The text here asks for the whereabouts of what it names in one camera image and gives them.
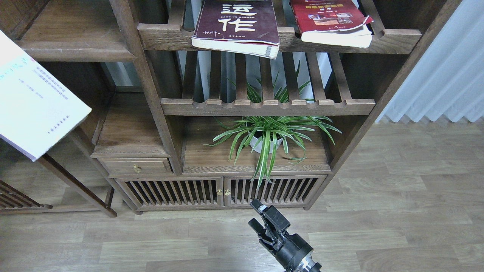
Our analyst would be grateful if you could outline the white plant pot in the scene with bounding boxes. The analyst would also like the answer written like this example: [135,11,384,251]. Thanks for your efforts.
[250,131,283,154]

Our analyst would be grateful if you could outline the white lavender book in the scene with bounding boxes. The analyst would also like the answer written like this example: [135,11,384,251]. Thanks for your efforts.
[0,33,92,161]

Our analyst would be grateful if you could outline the brass drawer knob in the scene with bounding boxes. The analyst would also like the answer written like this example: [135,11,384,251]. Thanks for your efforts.
[133,165,142,173]

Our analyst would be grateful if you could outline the red cover book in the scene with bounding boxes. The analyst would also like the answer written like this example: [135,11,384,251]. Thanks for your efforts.
[289,0,373,48]

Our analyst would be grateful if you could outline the right slatted cabinet door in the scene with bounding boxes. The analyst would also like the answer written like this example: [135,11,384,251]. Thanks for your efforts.
[223,175,326,209]

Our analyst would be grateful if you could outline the small wooden drawer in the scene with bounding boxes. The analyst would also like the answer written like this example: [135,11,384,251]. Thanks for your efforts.
[98,157,171,178]

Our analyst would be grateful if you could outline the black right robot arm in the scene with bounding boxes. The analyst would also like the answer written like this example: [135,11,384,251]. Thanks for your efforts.
[248,199,322,272]

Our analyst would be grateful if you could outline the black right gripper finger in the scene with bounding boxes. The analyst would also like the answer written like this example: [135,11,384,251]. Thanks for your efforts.
[250,199,290,242]
[248,218,280,252]

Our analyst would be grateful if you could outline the dark wooden bookshelf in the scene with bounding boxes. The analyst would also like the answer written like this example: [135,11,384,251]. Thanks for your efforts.
[1,0,461,215]

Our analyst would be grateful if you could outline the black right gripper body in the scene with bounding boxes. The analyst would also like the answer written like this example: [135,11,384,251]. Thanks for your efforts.
[275,233,315,270]

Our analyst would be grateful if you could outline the slatted cabinet door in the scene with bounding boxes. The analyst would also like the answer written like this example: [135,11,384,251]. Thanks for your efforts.
[223,175,326,209]
[116,178,224,212]

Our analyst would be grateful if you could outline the white pleated curtain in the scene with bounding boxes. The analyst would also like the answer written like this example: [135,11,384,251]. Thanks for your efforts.
[376,0,484,122]

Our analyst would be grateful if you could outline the maroon book white characters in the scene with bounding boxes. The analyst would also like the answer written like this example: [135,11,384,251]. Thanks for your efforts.
[191,0,280,60]

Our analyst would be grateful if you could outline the left slatted cabinet door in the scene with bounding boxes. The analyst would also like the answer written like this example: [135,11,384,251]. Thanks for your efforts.
[116,178,224,212]

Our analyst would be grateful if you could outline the green spider plant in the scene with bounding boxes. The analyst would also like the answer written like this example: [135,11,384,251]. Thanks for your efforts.
[206,62,342,189]

